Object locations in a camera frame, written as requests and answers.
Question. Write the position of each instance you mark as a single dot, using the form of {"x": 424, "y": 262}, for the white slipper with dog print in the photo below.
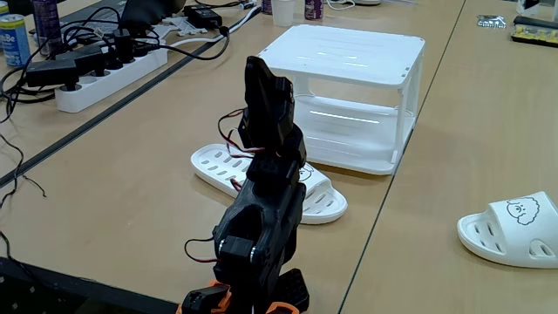
{"x": 514, "y": 244}
{"x": 218, "y": 163}

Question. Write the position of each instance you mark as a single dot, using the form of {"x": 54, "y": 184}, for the white two-tier shoe rack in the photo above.
{"x": 349, "y": 52}

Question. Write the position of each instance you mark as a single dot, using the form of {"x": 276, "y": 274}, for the white paper cup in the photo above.
{"x": 283, "y": 12}

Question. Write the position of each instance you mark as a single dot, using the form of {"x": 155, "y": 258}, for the black power supply brick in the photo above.
{"x": 202, "y": 15}

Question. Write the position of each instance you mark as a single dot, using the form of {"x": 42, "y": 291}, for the black laptop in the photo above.
{"x": 148, "y": 13}

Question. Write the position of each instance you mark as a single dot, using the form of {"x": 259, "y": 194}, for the black power plug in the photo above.
{"x": 123, "y": 43}

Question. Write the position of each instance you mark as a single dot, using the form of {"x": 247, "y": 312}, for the white power strip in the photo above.
{"x": 109, "y": 80}

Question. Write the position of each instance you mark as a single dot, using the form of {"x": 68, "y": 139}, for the black power adapter brick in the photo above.
{"x": 85, "y": 56}

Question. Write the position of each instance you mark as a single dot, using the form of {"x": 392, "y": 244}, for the black plug adapter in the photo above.
{"x": 52, "y": 72}

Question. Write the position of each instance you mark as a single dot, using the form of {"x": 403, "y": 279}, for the tall purple drink can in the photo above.
{"x": 47, "y": 26}

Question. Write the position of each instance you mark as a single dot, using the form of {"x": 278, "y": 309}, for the silver foil wrapper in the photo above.
{"x": 491, "y": 21}

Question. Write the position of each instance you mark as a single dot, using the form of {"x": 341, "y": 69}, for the blue white drink can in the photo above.
{"x": 13, "y": 41}

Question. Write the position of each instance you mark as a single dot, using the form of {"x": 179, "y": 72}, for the black yellow box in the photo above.
{"x": 535, "y": 32}

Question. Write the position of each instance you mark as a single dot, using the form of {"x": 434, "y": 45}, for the white box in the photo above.
{"x": 538, "y": 6}

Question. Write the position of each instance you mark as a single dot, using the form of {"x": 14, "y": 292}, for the white printed bracket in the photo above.
{"x": 160, "y": 31}
{"x": 188, "y": 27}

